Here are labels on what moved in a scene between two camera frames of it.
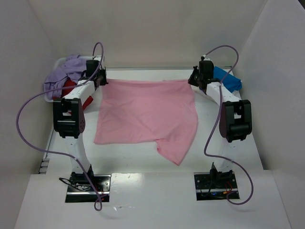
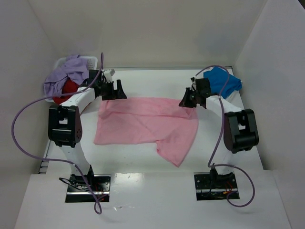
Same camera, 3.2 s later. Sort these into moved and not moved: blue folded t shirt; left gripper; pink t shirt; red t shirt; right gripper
Moved: pink t shirt; left gripper; right gripper
Not moved: red t shirt; blue folded t shirt
